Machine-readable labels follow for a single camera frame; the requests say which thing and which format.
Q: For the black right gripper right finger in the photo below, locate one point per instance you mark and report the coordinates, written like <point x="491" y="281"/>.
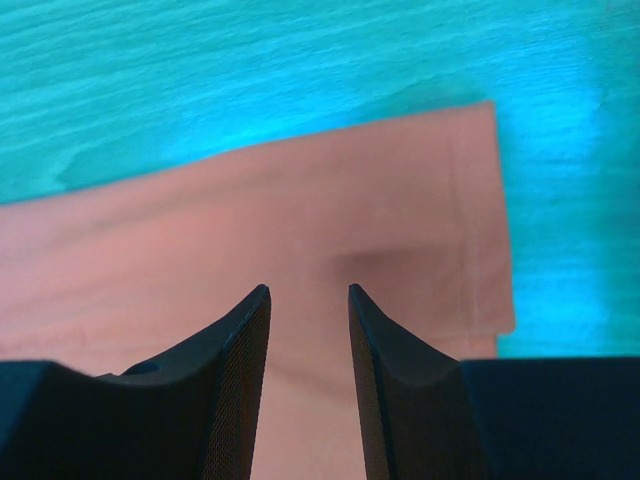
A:
<point x="425" y="415"/>

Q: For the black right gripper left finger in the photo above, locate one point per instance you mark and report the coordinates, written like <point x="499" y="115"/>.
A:
<point x="190" y="412"/>

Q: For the orange t shirt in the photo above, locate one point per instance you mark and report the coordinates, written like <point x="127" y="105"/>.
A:
<point x="412" y="209"/>

